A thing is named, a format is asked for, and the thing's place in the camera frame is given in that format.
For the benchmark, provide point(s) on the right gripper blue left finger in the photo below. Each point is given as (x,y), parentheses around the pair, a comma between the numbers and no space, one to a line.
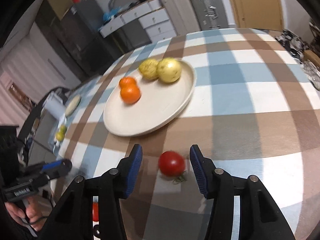
(128,170)

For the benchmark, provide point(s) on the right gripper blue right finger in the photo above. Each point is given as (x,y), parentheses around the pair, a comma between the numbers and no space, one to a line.
(203,169)

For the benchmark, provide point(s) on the large orange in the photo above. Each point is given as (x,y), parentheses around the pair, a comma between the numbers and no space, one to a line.
(130,94)

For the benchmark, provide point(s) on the small orange tangerine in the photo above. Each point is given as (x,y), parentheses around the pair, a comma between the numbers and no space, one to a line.
(127,81)

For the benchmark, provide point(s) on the small red tomato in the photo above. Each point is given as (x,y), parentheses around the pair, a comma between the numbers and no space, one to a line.
(95,212)

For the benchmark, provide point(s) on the dark plum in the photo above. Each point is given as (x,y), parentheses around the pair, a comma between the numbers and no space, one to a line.
(96,231)

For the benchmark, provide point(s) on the person's left hand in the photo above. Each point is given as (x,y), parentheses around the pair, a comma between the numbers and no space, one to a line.
(32,217)

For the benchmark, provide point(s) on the yellow lemon lower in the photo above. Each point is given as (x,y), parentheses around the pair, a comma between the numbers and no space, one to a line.
(60,136)

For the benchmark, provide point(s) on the yellow lemon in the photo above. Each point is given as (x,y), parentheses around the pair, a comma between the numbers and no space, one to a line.
(60,136)
(63,129)

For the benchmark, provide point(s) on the yellow lemon upper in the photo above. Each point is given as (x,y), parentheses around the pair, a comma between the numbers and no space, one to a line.
(63,129)

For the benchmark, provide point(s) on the large cream round plate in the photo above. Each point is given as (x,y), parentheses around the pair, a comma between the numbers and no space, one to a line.
(158,105)

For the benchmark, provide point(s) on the checkered blue brown tablecloth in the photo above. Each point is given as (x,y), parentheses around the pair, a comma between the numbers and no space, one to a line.
(253,111)

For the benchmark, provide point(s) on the small cream side plate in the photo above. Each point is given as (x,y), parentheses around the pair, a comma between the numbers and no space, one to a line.
(71,107)

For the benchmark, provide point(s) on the yellow-green pear left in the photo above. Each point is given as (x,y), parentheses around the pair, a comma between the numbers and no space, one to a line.
(148,69)

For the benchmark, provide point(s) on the yellow-green pear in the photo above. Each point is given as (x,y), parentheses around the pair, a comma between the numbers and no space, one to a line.
(169,70)
(148,69)

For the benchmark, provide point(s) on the yellow-green pear right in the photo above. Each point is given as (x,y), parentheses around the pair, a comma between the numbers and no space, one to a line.
(169,70)

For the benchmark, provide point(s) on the black cabinet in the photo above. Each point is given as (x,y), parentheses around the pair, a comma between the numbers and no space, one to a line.
(76,38)

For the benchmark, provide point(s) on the white drawer desk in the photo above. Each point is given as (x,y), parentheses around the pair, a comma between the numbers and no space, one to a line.
(152,17)

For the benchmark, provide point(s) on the silver aluminium suitcase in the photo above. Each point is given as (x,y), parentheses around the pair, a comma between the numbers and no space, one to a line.
(210,14)

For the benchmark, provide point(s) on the light grey suitcase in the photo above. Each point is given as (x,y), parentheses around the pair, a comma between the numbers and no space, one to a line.
(182,16)

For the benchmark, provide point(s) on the wooden door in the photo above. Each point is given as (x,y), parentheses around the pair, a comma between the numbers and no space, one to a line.
(258,14)

